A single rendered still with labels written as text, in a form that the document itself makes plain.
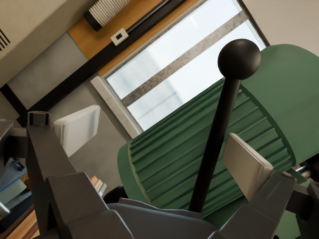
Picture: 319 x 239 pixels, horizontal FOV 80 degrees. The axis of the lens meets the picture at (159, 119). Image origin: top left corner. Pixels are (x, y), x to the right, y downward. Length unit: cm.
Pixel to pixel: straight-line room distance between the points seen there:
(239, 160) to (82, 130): 13
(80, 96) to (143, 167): 164
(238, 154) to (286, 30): 180
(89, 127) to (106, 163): 176
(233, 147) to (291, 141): 11
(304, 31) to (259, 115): 175
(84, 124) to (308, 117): 25
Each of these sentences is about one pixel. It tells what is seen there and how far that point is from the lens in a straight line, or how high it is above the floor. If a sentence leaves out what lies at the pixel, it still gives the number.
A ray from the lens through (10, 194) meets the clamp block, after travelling 50.
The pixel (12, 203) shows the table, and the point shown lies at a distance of 57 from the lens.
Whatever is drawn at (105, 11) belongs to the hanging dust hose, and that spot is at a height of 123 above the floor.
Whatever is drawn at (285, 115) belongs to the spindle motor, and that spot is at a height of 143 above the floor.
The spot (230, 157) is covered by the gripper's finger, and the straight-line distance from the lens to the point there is 19.
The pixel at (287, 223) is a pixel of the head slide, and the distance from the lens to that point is 37.
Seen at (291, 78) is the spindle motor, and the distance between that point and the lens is 29.
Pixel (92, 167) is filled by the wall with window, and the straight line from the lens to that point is 200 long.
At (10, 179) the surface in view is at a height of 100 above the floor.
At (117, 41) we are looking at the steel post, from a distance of 168.
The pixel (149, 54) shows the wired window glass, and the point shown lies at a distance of 180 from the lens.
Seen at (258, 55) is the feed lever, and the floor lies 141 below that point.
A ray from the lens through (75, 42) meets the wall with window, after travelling 194.
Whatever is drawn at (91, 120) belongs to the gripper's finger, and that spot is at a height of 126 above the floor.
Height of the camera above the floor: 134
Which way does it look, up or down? 9 degrees down
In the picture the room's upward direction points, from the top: 55 degrees clockwise
